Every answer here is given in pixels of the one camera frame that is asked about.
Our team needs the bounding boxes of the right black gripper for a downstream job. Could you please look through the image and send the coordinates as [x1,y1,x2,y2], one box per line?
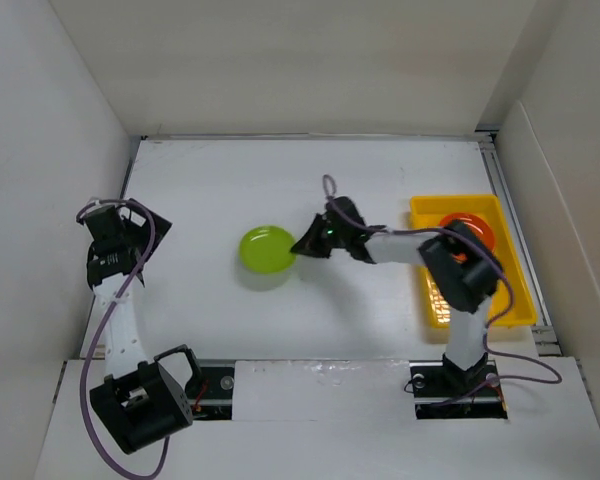
[294,210,352,257]

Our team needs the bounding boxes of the green plate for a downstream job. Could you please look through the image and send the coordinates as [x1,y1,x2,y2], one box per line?
[238,225,296,274]

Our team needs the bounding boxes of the orange plate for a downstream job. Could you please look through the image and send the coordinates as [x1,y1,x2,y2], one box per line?
[439,212,496,252]

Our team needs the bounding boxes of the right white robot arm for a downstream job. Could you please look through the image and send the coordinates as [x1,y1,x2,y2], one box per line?
[290,196,503,407]

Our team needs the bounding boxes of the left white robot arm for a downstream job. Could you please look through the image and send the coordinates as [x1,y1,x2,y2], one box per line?
[77,199,206,454]

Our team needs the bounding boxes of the yellow plastic bin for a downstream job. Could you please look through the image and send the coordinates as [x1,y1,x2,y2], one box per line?
[409,194,537,329]

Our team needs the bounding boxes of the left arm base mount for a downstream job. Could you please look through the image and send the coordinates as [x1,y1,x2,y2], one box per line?
[184,360,236,421]

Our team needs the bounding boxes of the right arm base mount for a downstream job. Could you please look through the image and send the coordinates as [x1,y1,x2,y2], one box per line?
[403,360,508,420]

